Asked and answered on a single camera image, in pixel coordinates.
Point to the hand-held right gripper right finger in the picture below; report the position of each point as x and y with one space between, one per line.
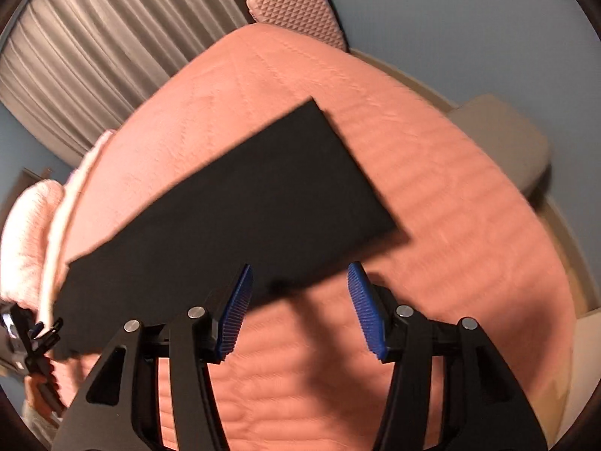
364 310

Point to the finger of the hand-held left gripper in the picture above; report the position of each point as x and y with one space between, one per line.
47 331
47 394

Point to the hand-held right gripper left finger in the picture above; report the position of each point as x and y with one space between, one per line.
233 312

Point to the black pants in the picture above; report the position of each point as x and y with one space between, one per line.
234 197

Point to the pink dotted pillow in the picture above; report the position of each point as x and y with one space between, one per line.
28 239

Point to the pink quilted bed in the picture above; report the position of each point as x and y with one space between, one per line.
422 188

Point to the dark grey headboard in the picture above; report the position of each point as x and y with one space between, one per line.
28 179

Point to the grey upholstered bench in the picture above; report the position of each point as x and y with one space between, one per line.
502 136

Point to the grey pleated curtain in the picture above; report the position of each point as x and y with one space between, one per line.
103 37

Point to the pink textured suitcase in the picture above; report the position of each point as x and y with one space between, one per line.
300 7

